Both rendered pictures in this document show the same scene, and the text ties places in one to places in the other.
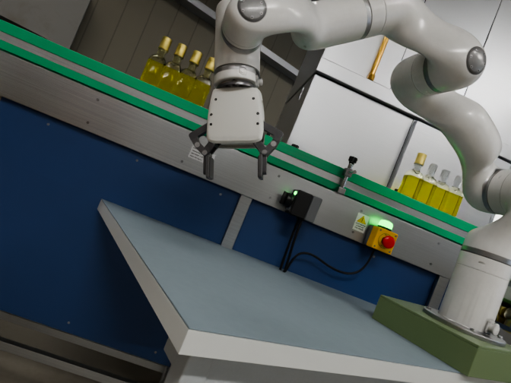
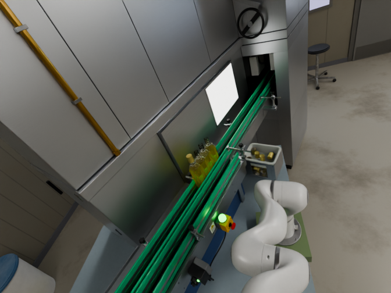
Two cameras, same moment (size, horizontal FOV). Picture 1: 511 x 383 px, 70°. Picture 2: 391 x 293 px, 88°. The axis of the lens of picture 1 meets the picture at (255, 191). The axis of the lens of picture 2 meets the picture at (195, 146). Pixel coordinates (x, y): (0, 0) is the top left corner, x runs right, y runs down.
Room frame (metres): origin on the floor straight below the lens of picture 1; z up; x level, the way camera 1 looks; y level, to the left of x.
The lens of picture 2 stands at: (0.64, -0.07, 2.04)
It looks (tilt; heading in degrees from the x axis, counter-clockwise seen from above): 37 degrees down; 325
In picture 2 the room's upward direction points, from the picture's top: 24 degrees counter-clockwise
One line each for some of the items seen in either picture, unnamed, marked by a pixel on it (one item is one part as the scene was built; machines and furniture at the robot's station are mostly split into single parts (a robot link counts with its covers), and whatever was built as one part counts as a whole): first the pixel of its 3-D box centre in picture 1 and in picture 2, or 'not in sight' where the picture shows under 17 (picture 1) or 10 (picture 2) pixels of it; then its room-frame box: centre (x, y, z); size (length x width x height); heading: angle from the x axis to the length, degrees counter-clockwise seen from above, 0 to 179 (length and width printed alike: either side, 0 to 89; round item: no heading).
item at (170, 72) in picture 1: (167, 82); not in sight; (1.27, 0.43, 1.19); 0.06 x 0.06 x 0.28; 7
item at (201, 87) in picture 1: (198, 96); not in sight; (1.29, 0.31, 1.19); 0.06 x 0.06 x 0.28; 7
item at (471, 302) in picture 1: (474, 292); (281, 221); (0.93, -0.61, 0.91); 0.19 x 0.19 x 0.18
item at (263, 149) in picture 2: not in sight; (262, 156); (1.22, -0.98, 0.97); 0.22 x 0.17 x 0.09; 7
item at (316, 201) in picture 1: (302, 206); (200, 271); (1.15, -0.15, 0.96); 0.08 x 0.08 x 0.08; 7
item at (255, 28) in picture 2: not in sight; (251, 23); (1.55, -1.64, 1.66); 0.21 x 0.05 x 0.21; 7
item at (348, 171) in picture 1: (349, 175); (198, 235); (1.18, -0.26, 1.11); 0.07 x 0.04 x 0.13; 7
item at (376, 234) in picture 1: (380, 239); (224, 222); (1.18, -0.43, 0.96); 0.07 x 0.07 x 0.07; 7
